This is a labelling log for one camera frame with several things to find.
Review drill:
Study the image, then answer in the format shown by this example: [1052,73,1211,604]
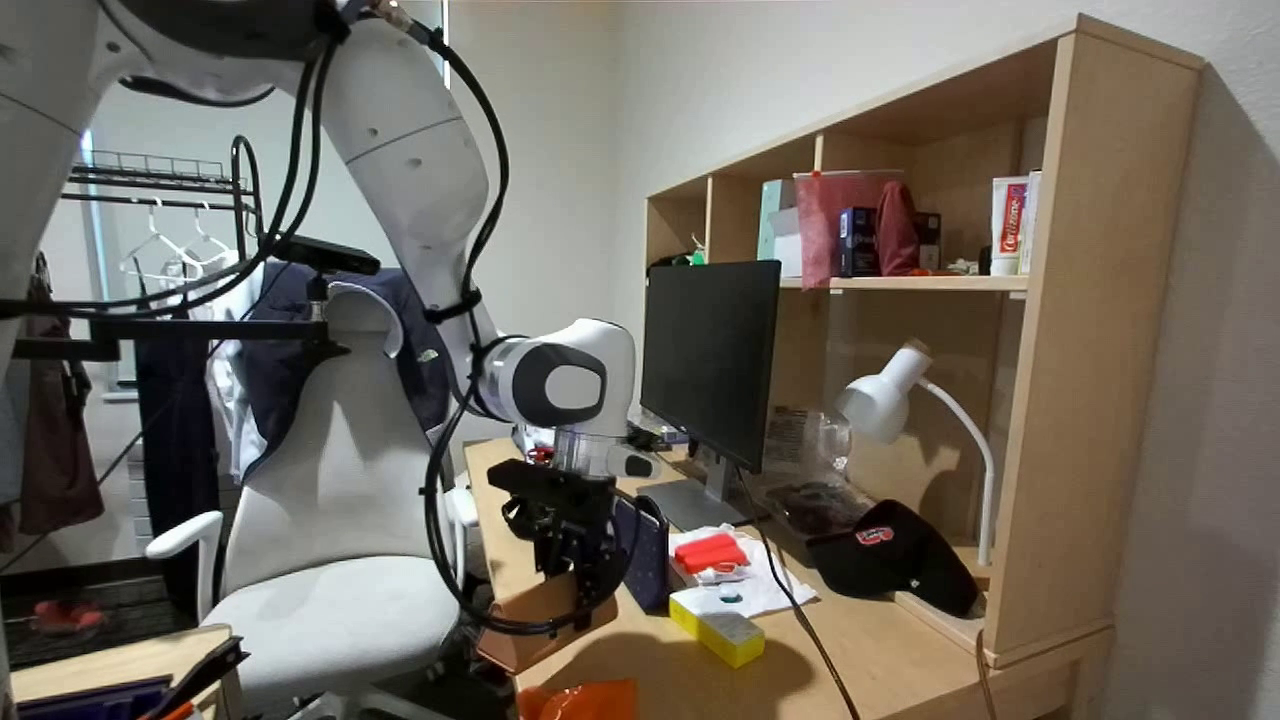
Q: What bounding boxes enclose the navy dotted pouch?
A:
[612,496,670,614]

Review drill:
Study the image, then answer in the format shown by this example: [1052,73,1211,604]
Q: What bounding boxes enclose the black computer monitor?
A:
[640,258,779,470]

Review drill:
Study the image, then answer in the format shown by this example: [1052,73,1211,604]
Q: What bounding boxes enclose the black cap with red patch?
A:
[810,498,979,614]

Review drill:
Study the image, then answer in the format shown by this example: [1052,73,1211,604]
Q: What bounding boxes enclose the brown cardboard case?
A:
[477,575,616,676]

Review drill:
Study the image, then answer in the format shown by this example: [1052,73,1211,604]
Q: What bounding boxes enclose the yellow sticky note box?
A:
[670,589,767,667]

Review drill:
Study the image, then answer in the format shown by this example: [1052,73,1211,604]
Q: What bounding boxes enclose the wooden shelf unit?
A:
[648,16,1206,720]

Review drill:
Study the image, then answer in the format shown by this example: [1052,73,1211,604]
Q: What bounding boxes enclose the white office chair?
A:
[146,279,459,720]

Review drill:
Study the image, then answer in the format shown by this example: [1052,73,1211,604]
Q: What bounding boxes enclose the clothes rack with hangers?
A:
[59,135,259,320]

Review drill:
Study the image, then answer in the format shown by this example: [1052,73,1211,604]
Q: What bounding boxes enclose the white desk lamp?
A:
[837,343,998,566]

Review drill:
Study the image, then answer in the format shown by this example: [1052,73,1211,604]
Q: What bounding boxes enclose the white red box on shelf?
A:
[994,172,1040,276]

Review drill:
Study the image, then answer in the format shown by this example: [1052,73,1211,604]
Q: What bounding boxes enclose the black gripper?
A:
[488,458,629,589]

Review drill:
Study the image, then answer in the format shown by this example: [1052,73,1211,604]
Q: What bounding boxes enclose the orange plastic bag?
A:
[515,681,640,720]

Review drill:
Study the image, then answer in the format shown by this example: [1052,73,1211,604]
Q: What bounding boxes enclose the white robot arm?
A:
[0,0,637,480]

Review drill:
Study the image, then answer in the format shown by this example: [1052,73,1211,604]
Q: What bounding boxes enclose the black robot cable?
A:
[238,0,603,639]

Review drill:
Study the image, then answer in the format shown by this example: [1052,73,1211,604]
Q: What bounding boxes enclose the silver monitor stand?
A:
[640,458,746,530]

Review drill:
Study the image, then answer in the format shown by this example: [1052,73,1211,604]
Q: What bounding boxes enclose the white papers with red card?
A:
[670,525,815,614]

